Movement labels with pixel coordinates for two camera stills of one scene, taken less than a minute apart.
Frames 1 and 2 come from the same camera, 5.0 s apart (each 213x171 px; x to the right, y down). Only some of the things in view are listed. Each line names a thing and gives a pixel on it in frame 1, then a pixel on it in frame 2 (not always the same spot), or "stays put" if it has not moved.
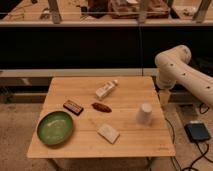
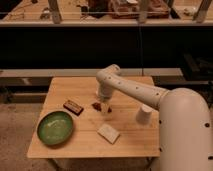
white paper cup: (143, 116) stays put
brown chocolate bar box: (73, 107) stays put
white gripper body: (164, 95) -> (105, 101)
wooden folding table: (95, 117) stays put
